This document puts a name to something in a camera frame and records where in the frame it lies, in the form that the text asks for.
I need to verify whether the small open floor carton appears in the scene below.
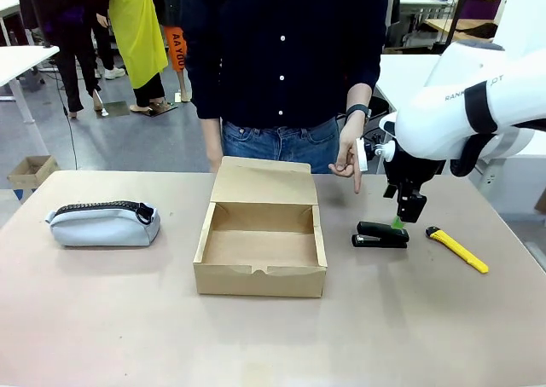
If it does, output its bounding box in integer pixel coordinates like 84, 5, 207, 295
7, 154, 60, 190

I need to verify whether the bystander in black and purple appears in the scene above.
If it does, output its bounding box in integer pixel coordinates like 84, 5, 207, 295
40, 0, 104, 119

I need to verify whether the orange printed garment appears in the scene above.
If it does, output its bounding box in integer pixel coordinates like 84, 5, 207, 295
163, 24, 193, 103

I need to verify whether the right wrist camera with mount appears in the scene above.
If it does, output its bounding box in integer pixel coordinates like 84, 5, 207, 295
356, 131, 396, 171

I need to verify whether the person's right hand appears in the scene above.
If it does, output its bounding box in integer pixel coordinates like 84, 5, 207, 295
206, 147, 224, 174

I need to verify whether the person's right forearm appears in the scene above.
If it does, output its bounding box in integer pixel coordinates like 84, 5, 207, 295
200, 117, 224, 150

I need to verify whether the person's left forearm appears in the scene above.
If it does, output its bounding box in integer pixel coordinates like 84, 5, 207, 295
346, 82, 375, 109

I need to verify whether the bystander with white shoes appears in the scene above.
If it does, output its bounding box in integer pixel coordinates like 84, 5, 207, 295
91, 11, 127, 81

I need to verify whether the black tripod pole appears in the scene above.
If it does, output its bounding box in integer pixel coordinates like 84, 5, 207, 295
25, 0, 55, 49

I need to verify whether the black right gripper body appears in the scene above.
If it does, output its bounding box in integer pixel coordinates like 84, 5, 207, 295
382, 146, 445, 194

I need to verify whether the black cable sleeve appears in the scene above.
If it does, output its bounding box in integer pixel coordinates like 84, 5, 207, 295
450, 120, 546, 178

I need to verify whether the black floor cable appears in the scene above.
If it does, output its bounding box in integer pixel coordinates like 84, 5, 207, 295
54, 69, 80, 170

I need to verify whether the person in dark shirt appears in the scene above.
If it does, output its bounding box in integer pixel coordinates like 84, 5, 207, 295
181, 0, 388, 175

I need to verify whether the dark square floor plate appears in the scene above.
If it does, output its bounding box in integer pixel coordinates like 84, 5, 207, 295
101, 101, 131, 118
147, 101, 179, 118

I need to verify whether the wooden work table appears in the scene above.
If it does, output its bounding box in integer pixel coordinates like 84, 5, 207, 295
424, 18, 500, 43

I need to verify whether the white table with slanted leg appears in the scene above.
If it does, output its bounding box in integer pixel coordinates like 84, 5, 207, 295
0, 44, 61, 158

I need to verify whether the person's left hand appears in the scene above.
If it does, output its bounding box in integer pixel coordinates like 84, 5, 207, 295
328, 120, 369, 195

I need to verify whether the figure in yellow apron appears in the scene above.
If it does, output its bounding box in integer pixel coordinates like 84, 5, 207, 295
108, 0, 171, 114

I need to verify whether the dark wristwatch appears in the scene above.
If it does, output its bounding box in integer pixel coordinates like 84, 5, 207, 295
345, 103, 372, 122

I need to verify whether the grey zipper pouch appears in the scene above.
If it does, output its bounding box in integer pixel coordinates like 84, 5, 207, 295
45, 199, 162, 248

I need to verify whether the black stapler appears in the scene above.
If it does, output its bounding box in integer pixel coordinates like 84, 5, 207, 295
351, 220, 410, 250

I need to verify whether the brown cardboard box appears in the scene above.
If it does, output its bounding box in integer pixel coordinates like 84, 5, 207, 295
192, 155, 328, 298

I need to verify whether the white upright panel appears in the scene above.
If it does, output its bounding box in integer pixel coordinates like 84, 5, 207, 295
494, 0, 546, 52

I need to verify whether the yellow utility knife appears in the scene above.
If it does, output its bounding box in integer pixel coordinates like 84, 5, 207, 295
425, 226, 490, 274

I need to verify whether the black stand pole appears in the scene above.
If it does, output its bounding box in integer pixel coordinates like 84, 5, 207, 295
444, 0, 471, 48

